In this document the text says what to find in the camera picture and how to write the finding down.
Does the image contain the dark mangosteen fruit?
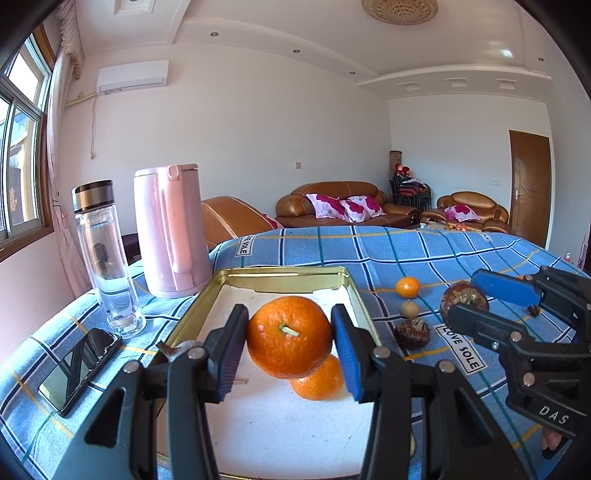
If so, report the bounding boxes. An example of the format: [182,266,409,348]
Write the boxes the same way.
[440,281,490,325]

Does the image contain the dark passion fruit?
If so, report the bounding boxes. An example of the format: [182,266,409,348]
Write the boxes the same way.
[394,318,431,349]

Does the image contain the tan longan fruit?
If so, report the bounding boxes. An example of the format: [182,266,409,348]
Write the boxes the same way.
[400,301,420,319]

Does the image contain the small orange kumquat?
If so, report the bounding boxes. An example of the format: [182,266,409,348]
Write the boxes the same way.
[394,276,421,299]

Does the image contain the large orange mandarin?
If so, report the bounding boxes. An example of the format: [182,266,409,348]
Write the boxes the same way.
[246,296,332,379]

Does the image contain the right hand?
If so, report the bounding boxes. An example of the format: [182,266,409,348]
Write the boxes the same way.
[541,427,563,453]

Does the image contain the brown leather armchair right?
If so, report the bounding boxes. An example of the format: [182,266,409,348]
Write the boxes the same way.
[420,191,510,233]

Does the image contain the brown leather armchair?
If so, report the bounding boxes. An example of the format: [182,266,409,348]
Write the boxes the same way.
[201,196,283,250]
[420,191,510,233]

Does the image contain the blue plaid tablecloth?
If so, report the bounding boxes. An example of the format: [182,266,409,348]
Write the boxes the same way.
[1,227,572,479]

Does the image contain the pink floral armchair cushion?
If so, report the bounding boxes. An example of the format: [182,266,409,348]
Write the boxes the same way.
[444,204,481,223]

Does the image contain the gold metal tray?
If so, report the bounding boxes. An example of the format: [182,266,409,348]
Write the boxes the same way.
[162,266,379,479]

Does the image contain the black smartphone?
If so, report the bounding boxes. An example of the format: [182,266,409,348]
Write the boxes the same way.
[38,328,122,417]

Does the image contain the brown wooden door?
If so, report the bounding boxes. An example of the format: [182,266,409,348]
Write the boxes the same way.
[509,130,552,247]

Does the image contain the dark shelf with items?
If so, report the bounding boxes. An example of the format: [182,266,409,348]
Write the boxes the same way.
[390,150,432,212]

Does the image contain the pink electric kettle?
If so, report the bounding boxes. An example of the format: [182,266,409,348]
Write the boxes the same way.
[133,164,211,299]

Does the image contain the pink floral cushion right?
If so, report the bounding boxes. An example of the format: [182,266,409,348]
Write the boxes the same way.
[341,195,386,223]

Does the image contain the brown leather armchair near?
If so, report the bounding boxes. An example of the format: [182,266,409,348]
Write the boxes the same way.
[201,196,283,250]

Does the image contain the pink floral cushion left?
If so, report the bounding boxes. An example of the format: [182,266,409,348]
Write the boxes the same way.
[307,193,349,222]

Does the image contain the clear glass water bottle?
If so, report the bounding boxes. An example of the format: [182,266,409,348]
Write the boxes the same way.
[72,180,145,338]

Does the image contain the brown leather three-seat sofa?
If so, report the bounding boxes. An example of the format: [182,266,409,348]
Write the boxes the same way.
[276,181,420,228]

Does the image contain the woven ceiling lamp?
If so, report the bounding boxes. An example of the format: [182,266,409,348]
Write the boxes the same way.
[361,0,439,26]

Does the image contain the white air conditioner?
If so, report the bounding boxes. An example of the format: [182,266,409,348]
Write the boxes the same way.
[96,60,169,95]

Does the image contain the pink curtain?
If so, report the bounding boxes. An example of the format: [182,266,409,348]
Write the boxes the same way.
[45,0,93,296]

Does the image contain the window with frame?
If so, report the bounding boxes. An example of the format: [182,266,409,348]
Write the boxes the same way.
[1,25,56,260]

